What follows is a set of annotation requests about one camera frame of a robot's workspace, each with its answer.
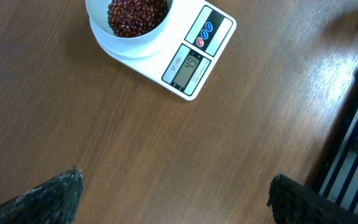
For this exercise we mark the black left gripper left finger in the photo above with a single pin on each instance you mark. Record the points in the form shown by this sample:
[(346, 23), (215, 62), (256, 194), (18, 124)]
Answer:
[(54, 201)]

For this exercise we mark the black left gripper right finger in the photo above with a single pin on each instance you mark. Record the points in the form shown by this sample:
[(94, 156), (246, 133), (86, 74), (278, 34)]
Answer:
[(293, 203)]

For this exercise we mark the white digital kitchen scale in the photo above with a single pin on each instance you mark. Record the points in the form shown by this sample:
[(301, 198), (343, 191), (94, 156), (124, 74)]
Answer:
[(197, 35)]

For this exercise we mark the white round bowl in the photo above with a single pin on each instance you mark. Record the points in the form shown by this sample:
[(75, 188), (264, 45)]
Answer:
[(135, 47)]

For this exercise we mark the red beans in bowl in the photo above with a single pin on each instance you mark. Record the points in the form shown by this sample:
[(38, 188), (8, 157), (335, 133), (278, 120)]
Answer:
[(133, 18)]

